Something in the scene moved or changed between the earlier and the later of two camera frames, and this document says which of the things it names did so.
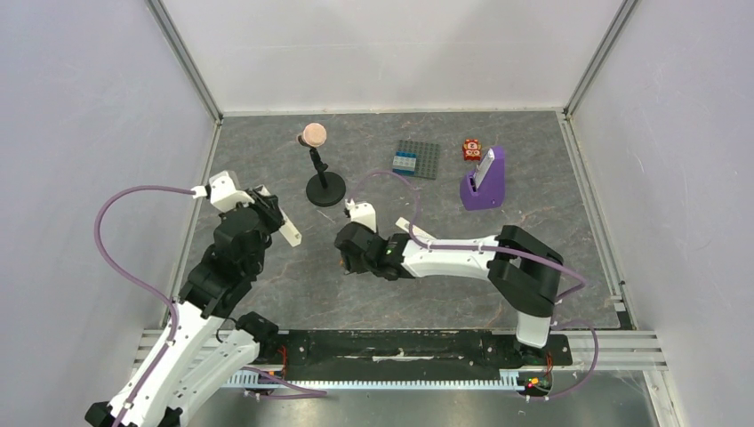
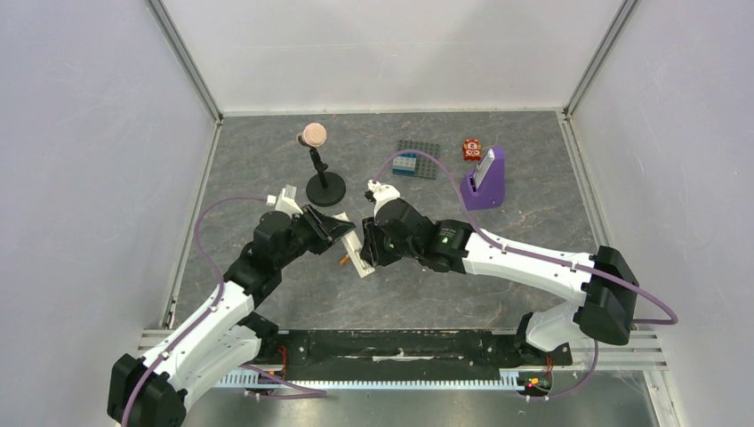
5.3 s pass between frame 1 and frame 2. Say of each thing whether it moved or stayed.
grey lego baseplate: stayed
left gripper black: moved
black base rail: stayed
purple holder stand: stayed
